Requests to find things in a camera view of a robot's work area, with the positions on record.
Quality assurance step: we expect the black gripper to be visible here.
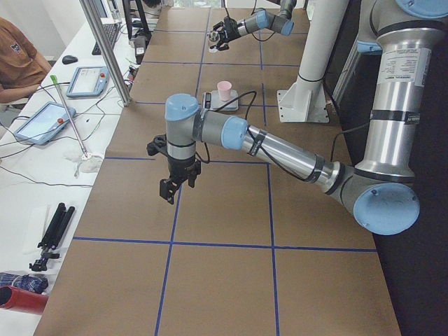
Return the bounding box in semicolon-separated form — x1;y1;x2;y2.
159;156;201;204
209;17;239;53

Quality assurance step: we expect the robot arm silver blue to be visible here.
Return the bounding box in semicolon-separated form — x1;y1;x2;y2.
146;1;447;235
207;0;297;52

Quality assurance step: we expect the digital kitchen scale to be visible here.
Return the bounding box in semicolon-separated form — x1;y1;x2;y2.
201;90;239;111

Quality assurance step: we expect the black device with label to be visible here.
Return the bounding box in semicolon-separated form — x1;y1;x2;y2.
134;36;147;64

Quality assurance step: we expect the black computer keyboard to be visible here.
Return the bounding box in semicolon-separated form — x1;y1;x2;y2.
92;23;120;55

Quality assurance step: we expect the black folded tripod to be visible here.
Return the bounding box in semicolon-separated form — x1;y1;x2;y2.
29;202;76;272

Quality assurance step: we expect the grey teach pendant red button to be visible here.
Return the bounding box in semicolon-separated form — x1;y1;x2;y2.
13;102;69;145

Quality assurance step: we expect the black computer mouse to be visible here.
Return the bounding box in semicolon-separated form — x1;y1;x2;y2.
62;55;78;65

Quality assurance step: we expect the long metal reacher rod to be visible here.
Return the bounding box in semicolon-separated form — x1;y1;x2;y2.
50;75;91;161

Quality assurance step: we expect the blue patterned cloth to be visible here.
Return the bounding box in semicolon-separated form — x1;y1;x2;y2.
0;272;49;294

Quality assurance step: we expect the person in orange shirt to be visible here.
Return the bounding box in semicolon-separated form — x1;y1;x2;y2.
1;18;52;104

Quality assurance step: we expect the red cylinder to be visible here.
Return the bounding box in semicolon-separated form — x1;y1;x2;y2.
1;286;48;315

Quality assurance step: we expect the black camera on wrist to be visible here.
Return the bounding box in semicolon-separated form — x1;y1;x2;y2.
146;134;168;157

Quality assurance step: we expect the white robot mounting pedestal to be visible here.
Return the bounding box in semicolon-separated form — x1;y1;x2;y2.
277;0;349;123

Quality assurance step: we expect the aluminium frame post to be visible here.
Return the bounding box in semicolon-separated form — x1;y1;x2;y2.
80;0;131;106

